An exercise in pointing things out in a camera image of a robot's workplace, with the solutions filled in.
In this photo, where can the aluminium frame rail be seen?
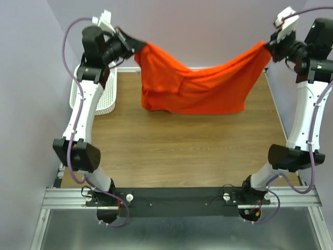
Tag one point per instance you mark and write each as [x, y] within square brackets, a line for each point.
[75, 199]

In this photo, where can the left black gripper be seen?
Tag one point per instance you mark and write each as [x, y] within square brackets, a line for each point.
[133, 45]

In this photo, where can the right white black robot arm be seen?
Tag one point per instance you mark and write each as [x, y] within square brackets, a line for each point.
[314, 84]

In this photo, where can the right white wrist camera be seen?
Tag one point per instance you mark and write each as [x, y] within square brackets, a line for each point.
[285, 23]

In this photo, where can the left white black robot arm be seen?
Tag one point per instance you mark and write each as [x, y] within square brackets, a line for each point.
[74, 148]

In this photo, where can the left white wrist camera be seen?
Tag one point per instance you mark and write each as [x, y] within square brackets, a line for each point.
[104, 22]

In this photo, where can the black mounting base plate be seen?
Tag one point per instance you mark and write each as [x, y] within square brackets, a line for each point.
[227, 201]

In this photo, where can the orange t-shirt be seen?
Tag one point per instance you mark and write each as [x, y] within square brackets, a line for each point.
[168, 85]

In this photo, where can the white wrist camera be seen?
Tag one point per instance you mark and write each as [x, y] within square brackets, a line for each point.
[285, 23]
[104, 22]

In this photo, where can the white perforated plastic basket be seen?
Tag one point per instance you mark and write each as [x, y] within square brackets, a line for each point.
[107, 101]

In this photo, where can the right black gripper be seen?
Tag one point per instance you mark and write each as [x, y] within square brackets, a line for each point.
[274, 47]

